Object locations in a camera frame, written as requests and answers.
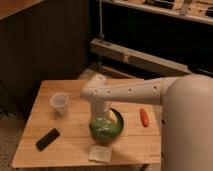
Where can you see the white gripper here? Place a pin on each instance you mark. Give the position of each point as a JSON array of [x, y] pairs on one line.
[[102, 121]]

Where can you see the green ceramic bowl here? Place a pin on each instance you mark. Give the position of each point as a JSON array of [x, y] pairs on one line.
[[108, 133]]

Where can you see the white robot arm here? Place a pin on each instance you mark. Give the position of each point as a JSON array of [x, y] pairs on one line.
[[99, 93]]

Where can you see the orange carrot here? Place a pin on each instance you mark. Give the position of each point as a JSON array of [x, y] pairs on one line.
[[144, 118]]

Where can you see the white folded napkin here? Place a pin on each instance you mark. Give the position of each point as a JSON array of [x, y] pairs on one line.
[[100, 153]]

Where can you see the clear plastic cup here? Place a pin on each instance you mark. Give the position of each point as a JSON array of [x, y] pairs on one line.
[[59, 102]]

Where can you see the black remote control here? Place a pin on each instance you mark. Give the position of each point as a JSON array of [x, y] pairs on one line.
[[47, 139]]

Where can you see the grey metal beam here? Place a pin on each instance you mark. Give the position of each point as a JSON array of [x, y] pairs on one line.
[[138, 59]]

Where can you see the metal shelf rack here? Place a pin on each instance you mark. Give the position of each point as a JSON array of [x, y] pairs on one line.
[[200, 11]]

